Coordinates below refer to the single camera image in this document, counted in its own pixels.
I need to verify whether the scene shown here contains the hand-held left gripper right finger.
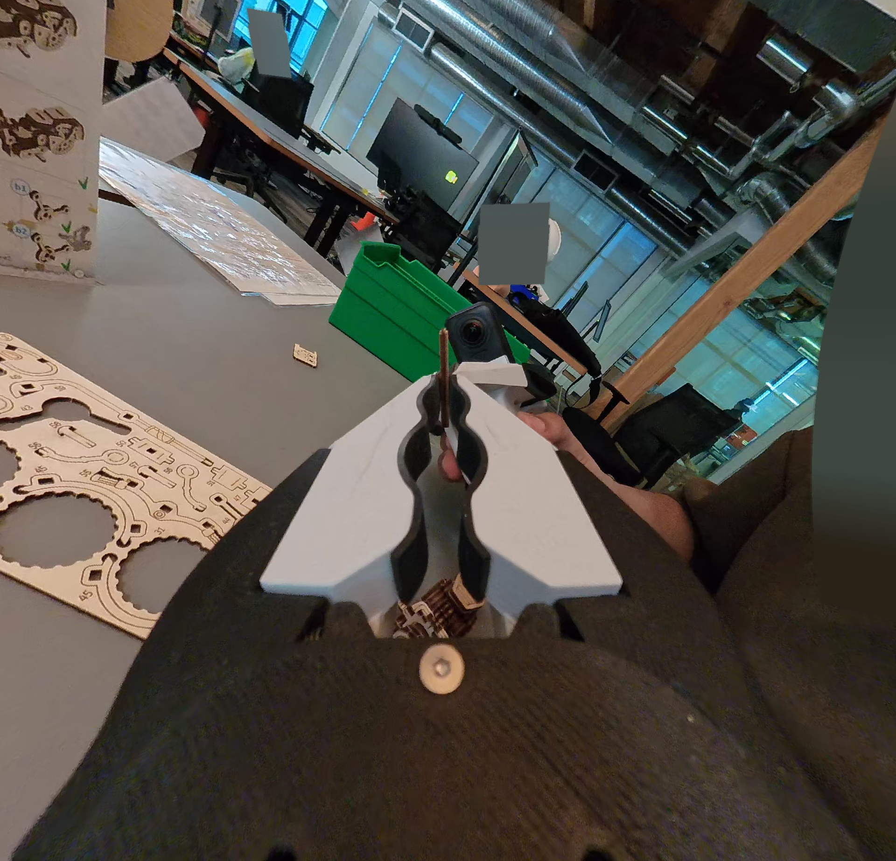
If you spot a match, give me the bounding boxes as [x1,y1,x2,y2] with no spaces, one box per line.
[448,375,624,625]

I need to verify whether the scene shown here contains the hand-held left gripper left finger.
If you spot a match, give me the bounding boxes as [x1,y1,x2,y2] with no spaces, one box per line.
[260,377,449,636]

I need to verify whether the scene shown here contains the wooden model assembly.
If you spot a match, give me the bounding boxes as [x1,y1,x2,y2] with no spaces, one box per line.
[392,577,485,639]

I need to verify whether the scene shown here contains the wooden puzzle sheet round holes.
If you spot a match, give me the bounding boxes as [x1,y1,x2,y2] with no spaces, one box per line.
[0,333,273,639]

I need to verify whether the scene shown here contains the person's right forearm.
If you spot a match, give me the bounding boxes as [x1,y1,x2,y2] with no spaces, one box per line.
[577,451,695,562]

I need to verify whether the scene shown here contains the grey desk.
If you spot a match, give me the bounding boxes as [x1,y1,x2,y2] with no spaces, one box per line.
[0,196,415,856]

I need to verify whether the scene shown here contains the person's right hand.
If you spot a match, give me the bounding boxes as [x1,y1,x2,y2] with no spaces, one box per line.
[517,412,583,470]

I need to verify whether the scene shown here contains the green storage bin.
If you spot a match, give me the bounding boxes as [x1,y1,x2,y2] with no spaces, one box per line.
[328,240,533,385]

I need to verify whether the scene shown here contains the black office chair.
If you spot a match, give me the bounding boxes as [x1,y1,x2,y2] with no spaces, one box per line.
[616,384,744,489]

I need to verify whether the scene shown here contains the black monitor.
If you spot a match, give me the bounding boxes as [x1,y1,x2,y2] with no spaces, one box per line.
[365,97,483,208]

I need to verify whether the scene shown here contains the wooden beam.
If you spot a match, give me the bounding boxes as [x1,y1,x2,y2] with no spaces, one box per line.
[598,116,884,430]

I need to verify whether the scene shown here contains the long wooden table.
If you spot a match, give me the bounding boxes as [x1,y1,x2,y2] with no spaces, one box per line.
[164,46,401,227]

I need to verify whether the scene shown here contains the plastic-covered instruction sheet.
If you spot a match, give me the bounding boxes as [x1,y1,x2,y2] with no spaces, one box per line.
[98,139,344,308]

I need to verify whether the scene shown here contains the illustrated instruction booklet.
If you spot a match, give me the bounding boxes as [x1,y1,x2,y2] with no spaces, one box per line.
[0,0,107,285]

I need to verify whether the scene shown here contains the wooden shell chair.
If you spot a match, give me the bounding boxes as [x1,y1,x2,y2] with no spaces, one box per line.
[105,0,176,63]

